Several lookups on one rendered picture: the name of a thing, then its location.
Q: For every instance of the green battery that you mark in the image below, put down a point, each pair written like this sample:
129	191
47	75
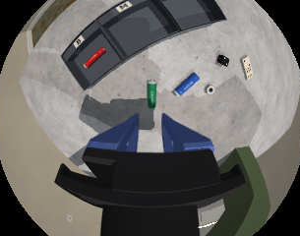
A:
151	93

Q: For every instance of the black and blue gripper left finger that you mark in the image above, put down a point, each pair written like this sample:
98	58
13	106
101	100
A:
118	137

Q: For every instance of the cream domino tile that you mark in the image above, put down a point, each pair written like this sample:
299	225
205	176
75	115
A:
247	67

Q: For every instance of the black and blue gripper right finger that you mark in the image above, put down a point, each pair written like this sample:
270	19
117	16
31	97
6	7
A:
177	137

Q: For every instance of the black die with white pips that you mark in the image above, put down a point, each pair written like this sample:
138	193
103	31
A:
223	60

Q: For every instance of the white hex nut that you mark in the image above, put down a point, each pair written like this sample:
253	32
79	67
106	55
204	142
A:
210	89

